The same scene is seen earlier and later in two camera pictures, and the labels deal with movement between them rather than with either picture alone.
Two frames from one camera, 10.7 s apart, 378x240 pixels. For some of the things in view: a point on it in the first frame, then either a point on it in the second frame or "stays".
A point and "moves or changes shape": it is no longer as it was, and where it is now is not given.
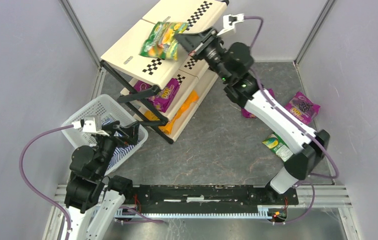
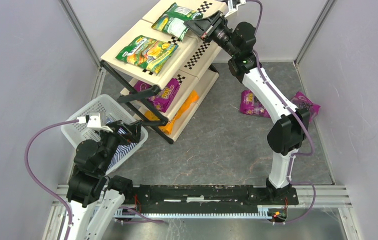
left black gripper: [119, 131] stays
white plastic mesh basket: [110, 110] stays
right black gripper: [200, 45] -> [205, 26]
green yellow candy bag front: [161, 41] -> [148, 53]
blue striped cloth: [119, 150] stays
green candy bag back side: [275, 143] moves or changes shape
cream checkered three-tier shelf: [170, 94] stays
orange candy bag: [166, 129] stays
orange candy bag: [193, 97] stays
